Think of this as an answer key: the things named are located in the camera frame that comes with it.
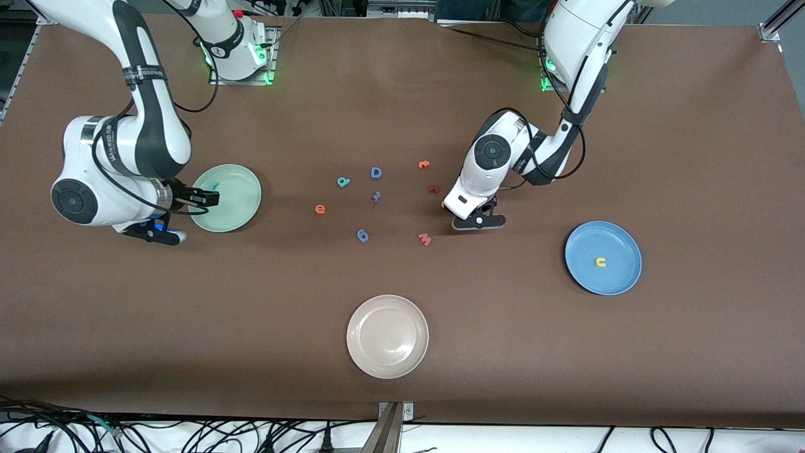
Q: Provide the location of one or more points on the brown table cover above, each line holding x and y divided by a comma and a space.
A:
188, 314

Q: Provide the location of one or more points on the teal foam letter d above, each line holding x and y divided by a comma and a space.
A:
340, 184

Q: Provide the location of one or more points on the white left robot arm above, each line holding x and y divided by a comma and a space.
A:
578, 31

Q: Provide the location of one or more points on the blue plate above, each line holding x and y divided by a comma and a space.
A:
613, 277

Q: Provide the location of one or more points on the light green plate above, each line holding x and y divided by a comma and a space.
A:
236, 201

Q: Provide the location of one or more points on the blue foam letter D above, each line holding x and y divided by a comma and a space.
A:
372, 173

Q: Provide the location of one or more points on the beige plate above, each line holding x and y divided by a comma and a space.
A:
387, 336

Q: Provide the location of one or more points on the person legs in jeans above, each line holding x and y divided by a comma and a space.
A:
465, 7

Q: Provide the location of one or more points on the aluminium profile bar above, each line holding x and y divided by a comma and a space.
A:
390, 434

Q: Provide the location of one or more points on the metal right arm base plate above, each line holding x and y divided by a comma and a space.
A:
242, 82

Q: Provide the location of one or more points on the aluminium corner frame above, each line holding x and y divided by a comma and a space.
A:
770, 30
49, 16

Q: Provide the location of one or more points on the pink foam letter M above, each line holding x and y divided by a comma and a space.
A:
426, 238

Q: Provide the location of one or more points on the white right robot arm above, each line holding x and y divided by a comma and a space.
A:
104, 207

